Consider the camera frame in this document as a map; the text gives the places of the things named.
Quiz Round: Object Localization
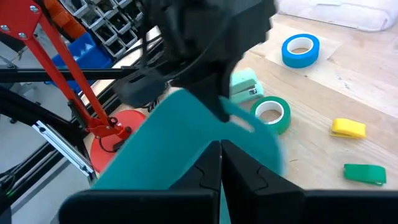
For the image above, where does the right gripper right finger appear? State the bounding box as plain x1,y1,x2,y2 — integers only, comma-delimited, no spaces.
221,139,398,224

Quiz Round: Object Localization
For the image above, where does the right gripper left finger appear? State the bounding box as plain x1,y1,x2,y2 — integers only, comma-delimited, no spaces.
58,139,222,224

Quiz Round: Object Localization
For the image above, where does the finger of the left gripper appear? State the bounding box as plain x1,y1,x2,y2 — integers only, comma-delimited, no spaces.
189,67,237,123

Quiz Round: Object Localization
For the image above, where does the mint green stapler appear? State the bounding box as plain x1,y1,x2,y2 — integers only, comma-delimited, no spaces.
229,68,265,105

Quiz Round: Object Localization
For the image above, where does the teal plastic bin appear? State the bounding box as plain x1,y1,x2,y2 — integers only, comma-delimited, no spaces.
90,88,285,224

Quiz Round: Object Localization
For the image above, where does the blue tape roll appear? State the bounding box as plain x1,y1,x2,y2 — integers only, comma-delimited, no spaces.
281,33,320,69

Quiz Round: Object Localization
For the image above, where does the green mini stapler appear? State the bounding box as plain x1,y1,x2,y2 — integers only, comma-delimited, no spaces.
343,164,387,187

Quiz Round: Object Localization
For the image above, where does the yellow mini stapler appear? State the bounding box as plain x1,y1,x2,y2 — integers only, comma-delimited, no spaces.
329,118,367,139

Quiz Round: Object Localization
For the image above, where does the green tape roll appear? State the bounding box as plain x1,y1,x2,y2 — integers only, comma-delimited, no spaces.
250,95,292,135

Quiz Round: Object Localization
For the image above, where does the silver aluminium extrusion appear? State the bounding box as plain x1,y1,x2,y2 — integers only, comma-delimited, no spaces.
32,120,96,182

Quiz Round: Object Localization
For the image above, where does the gray parts organizer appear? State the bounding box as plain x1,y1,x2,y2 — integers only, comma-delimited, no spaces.
60,0,144,59

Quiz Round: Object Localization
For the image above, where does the clear plastic container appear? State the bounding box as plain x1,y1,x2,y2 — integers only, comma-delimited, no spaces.
276,0,398,32

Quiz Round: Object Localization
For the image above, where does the blue storage bin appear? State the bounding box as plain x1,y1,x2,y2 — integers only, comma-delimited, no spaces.
46,32,114,91

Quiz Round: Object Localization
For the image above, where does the red desk lamp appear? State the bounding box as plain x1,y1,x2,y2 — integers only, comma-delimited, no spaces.
0,0,147,174

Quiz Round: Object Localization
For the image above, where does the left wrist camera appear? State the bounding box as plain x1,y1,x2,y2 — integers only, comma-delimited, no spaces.
112,68,170,109

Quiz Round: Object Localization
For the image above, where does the black aluminium rig frame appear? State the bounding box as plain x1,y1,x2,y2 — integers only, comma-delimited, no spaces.
0,37,165,215

